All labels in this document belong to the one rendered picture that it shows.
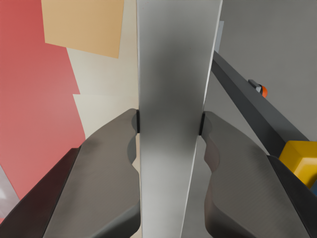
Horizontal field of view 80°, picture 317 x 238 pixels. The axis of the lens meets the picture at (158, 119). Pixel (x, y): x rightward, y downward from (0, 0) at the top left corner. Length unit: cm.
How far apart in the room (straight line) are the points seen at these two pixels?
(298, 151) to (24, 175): 27
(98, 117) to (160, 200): 8
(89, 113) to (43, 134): 5
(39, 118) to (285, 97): 135
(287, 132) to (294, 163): 12
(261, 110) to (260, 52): 86
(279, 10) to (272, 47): 17
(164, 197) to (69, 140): 10
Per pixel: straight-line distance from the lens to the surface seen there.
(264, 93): 52
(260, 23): 120
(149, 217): 19
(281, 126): 36
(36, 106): 18
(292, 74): 137
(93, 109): 16
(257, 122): 39
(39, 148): 21
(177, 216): 19
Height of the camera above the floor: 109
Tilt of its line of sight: 58 degrees down
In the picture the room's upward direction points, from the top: 177 degrees counter-clockwise
